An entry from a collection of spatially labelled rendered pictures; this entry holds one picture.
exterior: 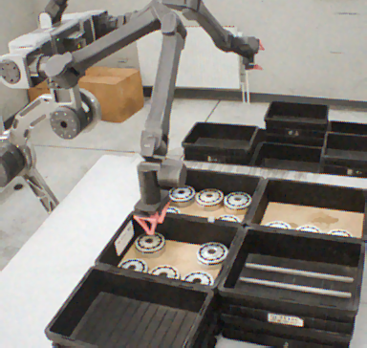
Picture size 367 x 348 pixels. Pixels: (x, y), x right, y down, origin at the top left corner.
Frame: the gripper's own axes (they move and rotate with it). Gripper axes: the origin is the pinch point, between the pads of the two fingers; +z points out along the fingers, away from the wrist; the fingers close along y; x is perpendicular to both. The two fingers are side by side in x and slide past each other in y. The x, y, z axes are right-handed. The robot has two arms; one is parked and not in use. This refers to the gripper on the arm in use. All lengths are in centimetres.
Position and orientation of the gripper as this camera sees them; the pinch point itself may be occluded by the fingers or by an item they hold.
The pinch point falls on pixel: (155, 226)
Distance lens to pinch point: 139.1
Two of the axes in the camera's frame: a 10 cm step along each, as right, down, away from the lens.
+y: 3.6, -5.1, 7.8
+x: -9.3, -1.3, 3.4
